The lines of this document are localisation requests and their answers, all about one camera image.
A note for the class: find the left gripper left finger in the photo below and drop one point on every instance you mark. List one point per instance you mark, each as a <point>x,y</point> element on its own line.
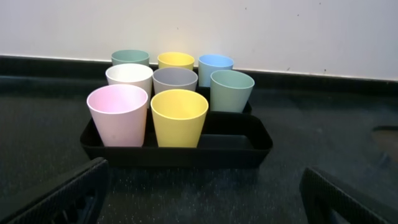
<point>71,193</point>

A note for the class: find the dark green cup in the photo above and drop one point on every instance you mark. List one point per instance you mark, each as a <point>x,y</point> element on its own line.
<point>130,57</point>

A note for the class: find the grey cup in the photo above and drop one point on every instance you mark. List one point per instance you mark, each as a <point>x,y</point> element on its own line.
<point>174,81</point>

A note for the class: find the yellow cup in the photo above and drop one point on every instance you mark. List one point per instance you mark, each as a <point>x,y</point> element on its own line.
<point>177,127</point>
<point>175,60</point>

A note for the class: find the light green cup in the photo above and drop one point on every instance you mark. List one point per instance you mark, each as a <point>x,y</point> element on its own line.
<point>228,96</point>

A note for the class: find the white cup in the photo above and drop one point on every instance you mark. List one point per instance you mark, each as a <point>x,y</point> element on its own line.
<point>130,76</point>

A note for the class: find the black tray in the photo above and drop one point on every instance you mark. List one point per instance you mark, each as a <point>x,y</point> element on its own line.
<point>230,149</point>

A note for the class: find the blue cup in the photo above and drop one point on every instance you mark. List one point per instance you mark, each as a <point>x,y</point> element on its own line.
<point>211,70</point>

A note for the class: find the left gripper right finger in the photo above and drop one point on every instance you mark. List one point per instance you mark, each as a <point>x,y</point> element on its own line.
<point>335,202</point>

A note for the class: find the pink cup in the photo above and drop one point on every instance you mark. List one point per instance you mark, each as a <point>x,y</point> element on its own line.
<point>119,124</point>

